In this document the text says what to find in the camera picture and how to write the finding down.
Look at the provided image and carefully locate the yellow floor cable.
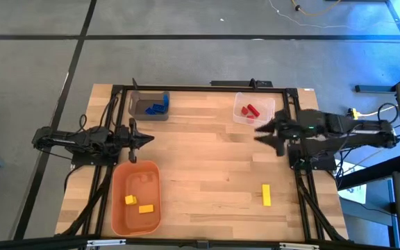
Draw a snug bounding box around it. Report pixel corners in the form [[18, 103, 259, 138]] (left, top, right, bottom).
[[291, 0, 342, 17]]

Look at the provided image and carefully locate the long red toy block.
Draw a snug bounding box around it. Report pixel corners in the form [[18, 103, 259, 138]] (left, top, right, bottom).
[[247, 103, 261, 118]]

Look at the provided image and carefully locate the grey plastic bin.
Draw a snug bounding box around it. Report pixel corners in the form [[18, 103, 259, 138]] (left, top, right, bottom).
[[128, 90, 171, 122]]

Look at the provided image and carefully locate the white floor cable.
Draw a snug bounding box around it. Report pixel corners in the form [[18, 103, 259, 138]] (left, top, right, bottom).
[[268, 0, 400, 29]]

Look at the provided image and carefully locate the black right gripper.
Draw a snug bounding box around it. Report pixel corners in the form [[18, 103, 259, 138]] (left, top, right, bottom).
[[253, 109, 301, 158]]

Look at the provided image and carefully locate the clear plastic bin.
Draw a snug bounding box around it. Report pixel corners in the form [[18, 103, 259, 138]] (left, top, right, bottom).
[[233, 92, 276, 128]]

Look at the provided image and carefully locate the flat metal floor bar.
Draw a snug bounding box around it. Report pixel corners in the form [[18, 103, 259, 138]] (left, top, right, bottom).
[[355, 85, 397, 94]]

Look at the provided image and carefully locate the black flat bar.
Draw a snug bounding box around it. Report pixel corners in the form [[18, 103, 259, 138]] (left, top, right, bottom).
[[210, 80, 274, 88]]

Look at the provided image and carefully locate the white paper sheet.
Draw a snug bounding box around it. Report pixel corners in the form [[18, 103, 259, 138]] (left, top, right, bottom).
[[337, 159, 367, 205]]

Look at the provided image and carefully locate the long yellow toy block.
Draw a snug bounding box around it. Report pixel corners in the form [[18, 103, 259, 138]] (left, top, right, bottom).
[[262, 183, 272, 208]]

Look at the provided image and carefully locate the orange plastic bin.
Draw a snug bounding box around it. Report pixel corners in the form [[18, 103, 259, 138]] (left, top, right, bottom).
[[111, 160, 163, 237]]

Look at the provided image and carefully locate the silver metal bracket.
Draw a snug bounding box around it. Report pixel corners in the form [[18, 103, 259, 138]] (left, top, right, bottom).
[[278, 242, 321, 250], [86, 238, 127, 248]]

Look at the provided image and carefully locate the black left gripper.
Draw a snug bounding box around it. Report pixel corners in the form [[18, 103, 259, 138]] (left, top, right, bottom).
[[115, 117, 156, 165]]

